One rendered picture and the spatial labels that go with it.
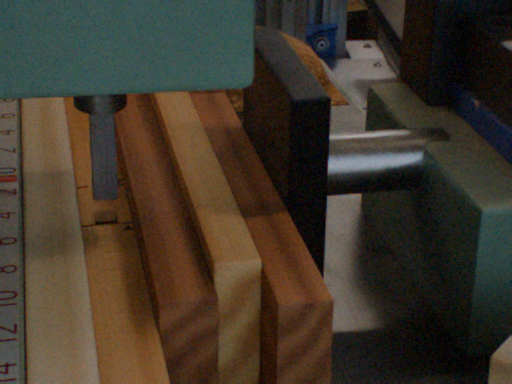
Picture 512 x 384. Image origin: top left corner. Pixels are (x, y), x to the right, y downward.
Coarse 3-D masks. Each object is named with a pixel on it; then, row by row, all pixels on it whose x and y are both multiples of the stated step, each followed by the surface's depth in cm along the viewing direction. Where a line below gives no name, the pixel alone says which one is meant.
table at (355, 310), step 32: (352, 128) 63; (352, 224) 51; (352, 256) 49; (384, 256) 49; (352, 288) 46; (384, 288) 46; (416, 288) 46; (352, 320) 44; (384, 320) 44; (416, 320) 44; (352, 352) 42; (384, 352) 42; (416, 352) 42; (448, 352) 42
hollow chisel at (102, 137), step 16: (96, 128) 40; (112, 128) 41; (96, 144) 41; (112, 144) 41; (96, 160) 41; (112, 160) 41; (96, 176) 41; (112, 176) 41; (96, 192) 41; (112, 192) 42
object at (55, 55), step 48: (0, 0) 35; (48, 0) 35; (96, 0) 36; (144, 0) 36; (192, 0) 36; (240, 0) 36; (0, 48) 36; (48, 48) 36; (96, 48) 36; (144, 48) 36; (192, 48) 37; (240, 48) 37; (0, 96) 36; (48, 96) 37; (96, 96) 39
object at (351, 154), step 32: (256, 32) 46; (256, 64) 44; (288, 64) 42; (256, 96) 45; (288, 96) 39; (320, 96) 39; (256, 128) 45; (288, 128) 39; (320, 128) 39; (416, 128) 45; (288, 160) 40; (320, 160) 40; (352, 160) 44; (384, 160) 44; (416, 160) 44; (288, 192) 40; (320, 192) 40; (352, 192) 45; (320, 224) 41; (320, 256) 41
